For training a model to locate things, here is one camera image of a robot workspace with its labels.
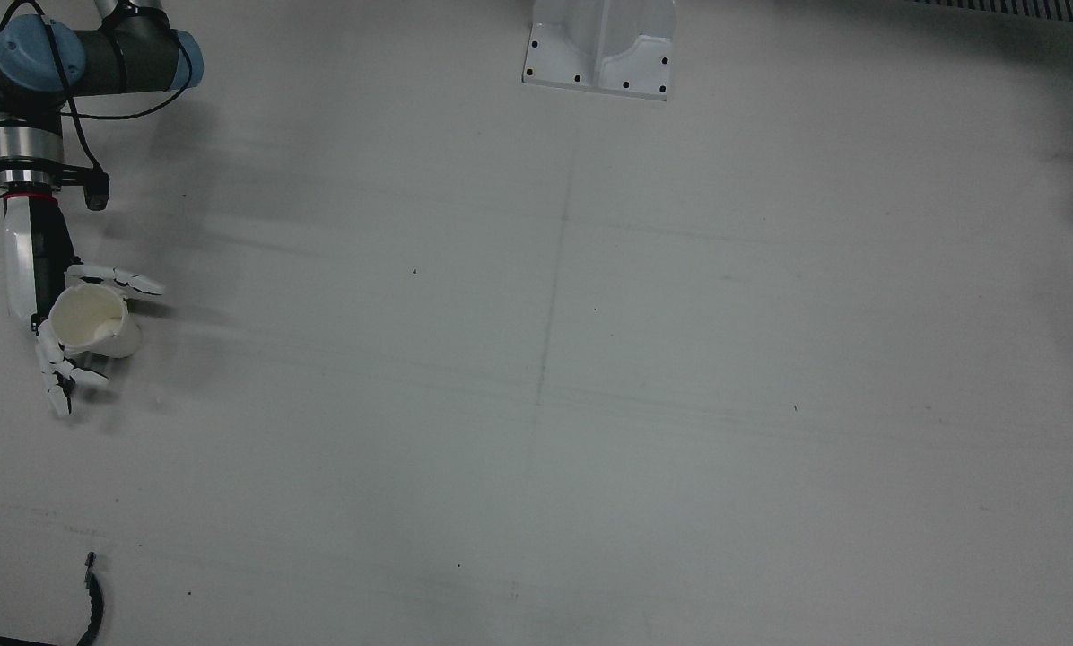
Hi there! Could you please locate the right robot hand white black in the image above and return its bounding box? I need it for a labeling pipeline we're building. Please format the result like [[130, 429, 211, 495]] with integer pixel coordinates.
[[3, 191, 166, 418]]

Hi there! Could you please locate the beige paper cup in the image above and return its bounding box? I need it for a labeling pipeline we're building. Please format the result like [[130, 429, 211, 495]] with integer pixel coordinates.
[[48, 284, 143, 360]]

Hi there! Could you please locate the black striped floor grating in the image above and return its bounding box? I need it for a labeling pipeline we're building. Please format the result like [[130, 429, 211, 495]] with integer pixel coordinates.
[[909, 0, 1073, 28]]

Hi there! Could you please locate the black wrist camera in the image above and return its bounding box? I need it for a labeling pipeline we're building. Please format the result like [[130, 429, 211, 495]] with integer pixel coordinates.
[[57, 166, 111, 213]]

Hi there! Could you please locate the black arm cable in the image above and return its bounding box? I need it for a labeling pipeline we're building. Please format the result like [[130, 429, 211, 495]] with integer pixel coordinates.
[[0, 0, 196, 203]]

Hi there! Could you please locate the black curved cable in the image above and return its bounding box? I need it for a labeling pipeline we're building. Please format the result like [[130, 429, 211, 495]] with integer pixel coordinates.
[[74, 552, 107, 646]]

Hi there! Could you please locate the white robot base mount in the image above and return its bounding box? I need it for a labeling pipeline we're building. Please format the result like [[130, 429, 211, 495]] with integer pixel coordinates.
[[522, 0, 677, 101]]

